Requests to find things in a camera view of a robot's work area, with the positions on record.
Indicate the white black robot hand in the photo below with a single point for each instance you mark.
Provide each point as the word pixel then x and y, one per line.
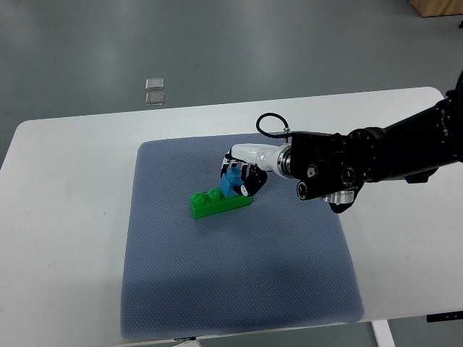
pixel 256 161

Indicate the blue toy block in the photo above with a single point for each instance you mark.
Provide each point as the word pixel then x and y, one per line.
pixel 230 180

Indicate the green four-stud toy block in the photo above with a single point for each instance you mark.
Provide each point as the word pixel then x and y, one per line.
pixel 212 202

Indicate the blue-grey fabric mat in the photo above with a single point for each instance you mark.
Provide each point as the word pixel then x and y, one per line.
pixel 279 262

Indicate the upper metal floor plate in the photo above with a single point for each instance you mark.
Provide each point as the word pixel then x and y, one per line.
pixel 154 83

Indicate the white table leg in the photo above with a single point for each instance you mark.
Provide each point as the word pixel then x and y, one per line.
pixel 382 332

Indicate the wooden box corner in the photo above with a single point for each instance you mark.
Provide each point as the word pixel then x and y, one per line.
pixel 437 8

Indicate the black desk control panel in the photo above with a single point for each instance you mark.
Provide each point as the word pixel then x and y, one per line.
pixel 444 317

